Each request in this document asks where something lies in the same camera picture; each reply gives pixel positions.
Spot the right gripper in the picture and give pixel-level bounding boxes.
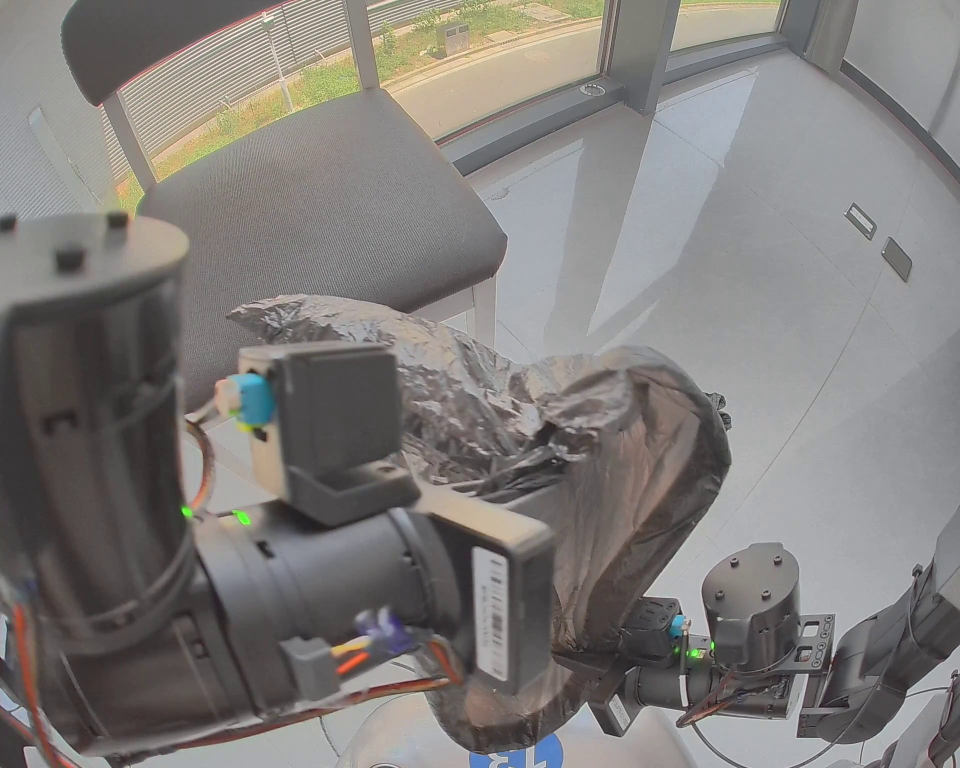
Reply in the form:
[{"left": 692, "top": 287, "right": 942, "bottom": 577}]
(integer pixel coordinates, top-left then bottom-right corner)
[{"left": 588, "top": 662, "right": 715, "bottom": 738}]

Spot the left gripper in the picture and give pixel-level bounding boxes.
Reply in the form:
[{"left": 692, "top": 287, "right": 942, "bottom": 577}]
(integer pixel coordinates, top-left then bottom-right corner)
[{"left": 193, "top": 480, "right": 558, "bottom": 714}]

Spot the black plastic bag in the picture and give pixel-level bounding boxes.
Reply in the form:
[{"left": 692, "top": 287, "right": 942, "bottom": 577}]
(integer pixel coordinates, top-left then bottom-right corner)
[{"left": 225, "top": 292, "right": 734, "bottom": 757}]

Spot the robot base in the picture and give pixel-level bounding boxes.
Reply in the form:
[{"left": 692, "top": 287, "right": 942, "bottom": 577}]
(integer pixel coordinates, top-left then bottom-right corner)
[{"left": 330, "top": 693, "right": 676, "bottom": 768}]

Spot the grey padded chair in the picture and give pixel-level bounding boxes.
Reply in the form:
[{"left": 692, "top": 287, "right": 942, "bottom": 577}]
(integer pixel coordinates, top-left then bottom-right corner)
[{"left": 60, "top": 0, "right": 509, "bottom": 421}]

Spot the window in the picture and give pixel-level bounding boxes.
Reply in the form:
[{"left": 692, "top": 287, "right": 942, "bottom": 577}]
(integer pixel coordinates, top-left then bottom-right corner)
[{"left": 0, "top": 0, "right": 960, "bottom": 219}]

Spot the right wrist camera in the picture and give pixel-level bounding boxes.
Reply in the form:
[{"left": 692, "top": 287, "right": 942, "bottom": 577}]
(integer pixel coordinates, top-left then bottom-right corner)
[{"left": 618, "top": 596, "right": 690, "bottom": 665}]

